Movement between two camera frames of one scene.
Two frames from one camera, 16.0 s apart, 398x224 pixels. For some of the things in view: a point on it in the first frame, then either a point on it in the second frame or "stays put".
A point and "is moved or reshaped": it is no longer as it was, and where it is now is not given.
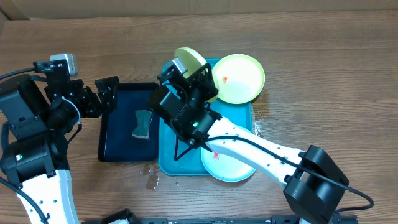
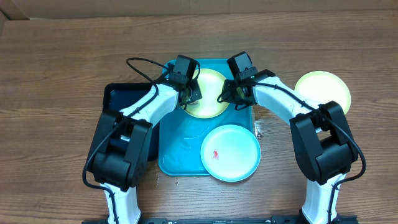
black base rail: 291,220 stays put
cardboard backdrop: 11,10 stays put
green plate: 239,78 is moved or reshaped
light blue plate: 224,166 stays put
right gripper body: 203,83 → 226,94
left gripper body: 84,104 → 189,86
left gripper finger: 107,89 → 196,94
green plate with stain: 193,61 → 322,87
